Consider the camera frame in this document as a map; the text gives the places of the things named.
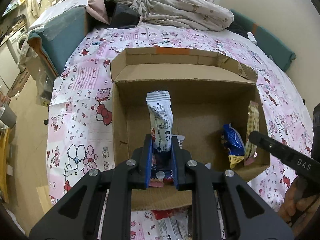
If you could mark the pink garment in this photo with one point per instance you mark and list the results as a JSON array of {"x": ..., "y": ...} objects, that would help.
[{"x": 97, "y": 9}]

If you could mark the blue yellow snack bag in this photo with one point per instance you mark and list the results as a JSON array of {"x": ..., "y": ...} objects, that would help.
[{"x": 233, "y": 145}]

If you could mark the crumpled floral blanket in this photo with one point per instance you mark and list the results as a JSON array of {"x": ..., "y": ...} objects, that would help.
[{"x": 190, "y": 14}]

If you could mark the grey trash bin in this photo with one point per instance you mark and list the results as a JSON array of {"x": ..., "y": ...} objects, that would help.
[{"x": 8, "y": 117}]

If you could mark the white washing machine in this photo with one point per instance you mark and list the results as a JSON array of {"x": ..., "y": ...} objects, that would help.
[{"x": 16, "y": 41}]

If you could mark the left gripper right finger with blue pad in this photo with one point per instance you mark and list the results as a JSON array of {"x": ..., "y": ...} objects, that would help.
[{"x": 178, "y": 164}]

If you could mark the person right hand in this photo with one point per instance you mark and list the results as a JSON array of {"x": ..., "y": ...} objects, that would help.
[{"x": 292, "y": 204}]

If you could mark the teal cushion left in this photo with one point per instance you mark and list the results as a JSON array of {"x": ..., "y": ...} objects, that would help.
[{"x": 55, "y": 41}]

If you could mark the teal headboard cushion right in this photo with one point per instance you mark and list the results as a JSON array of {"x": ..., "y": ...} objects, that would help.
[{"x": 272, "y": 46}]

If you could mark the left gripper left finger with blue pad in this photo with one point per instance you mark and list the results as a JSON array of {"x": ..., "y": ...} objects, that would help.
[{"x": 145, "y": 162}]

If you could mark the pink hello kitty bedsheet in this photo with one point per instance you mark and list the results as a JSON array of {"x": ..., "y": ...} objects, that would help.
[{"x": 80, "y": 127}]

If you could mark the brown cardboard box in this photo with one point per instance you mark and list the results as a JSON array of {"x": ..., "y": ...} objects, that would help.
[{"x": 207, "y": 90}]

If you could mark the red white long snack packet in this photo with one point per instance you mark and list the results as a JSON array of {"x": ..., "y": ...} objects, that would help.
[{"x": 172, "y": 224}]

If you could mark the white blue snack packet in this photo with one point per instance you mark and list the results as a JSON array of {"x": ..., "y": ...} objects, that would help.
[{"x": 161, "y": 118}]

